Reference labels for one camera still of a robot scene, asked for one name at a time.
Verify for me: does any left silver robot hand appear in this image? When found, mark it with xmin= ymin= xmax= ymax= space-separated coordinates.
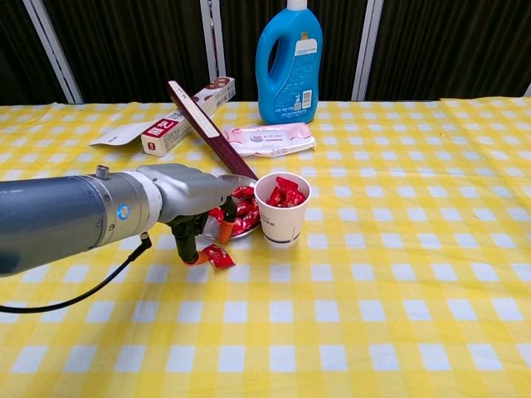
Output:
xmin=153 ymin=163 xmax=238 ymax=266

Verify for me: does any round silver metal plate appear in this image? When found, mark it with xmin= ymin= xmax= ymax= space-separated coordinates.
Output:
xmin=198 ymin=173 xmax=263 ymax=240

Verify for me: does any white paper cup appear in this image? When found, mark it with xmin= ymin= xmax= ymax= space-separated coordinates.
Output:
xmin=253 ymin=172 xmax=312 ymax=249

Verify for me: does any long maroon box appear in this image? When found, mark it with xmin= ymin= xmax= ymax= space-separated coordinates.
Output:
xmin=167 ymin=80 xmax=259 ymax=182

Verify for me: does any white paper card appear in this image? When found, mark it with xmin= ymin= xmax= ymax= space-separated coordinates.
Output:
xmin=88 ymin=122 xmax=155 ymax=148

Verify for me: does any pink wet wipes pack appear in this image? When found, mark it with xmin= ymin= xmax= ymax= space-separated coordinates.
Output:
xmin=222 ymin=122 xmax=317 ymax=158

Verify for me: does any blue detergent pump bottle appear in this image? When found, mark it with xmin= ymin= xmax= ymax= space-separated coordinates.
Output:
xmin=255 ymin=0 xmax=324 ymax=125

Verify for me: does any yellow white checked tablecloth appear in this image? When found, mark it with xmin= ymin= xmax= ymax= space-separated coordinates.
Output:
xmin=0 ymin=97 xmax=531 ymax=398

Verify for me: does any black pleated curtain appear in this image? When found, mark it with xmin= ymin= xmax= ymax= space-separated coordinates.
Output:
xmin=0 ymin=0 xmax=531 ymax=104

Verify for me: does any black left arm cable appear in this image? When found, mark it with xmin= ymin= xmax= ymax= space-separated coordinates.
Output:
xmin=0 ymin=231 xmax=153 ymax=314

